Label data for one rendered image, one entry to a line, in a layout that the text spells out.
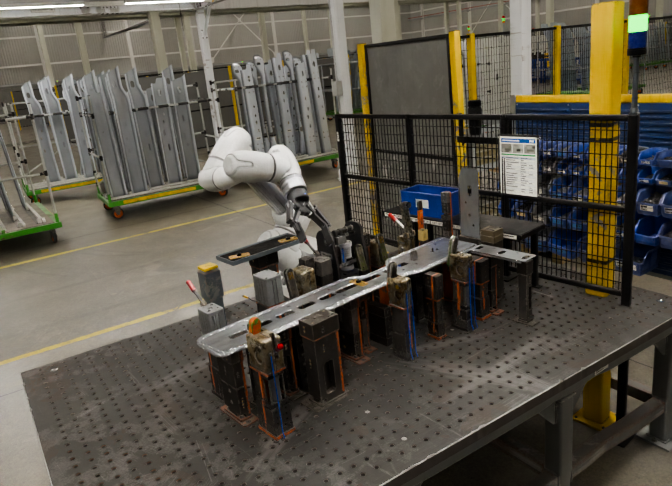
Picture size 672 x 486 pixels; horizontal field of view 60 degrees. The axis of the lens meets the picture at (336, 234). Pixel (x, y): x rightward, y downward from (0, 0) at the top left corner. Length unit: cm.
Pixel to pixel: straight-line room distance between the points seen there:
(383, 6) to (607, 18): 763
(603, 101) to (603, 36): 27
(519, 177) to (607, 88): 58
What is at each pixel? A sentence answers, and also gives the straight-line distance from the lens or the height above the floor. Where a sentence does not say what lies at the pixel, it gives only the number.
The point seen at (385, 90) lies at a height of 159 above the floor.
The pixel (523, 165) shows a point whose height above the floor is 131.
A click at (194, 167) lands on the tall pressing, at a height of 48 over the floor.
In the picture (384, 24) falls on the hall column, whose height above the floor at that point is 235.
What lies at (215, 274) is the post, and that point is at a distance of 237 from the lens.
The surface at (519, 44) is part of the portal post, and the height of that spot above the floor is 184.
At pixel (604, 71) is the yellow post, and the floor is 172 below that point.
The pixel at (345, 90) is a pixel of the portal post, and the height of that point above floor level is 141.
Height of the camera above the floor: 189
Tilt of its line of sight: 17 degrees down
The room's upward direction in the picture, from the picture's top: 6 degrees counter-clockwise
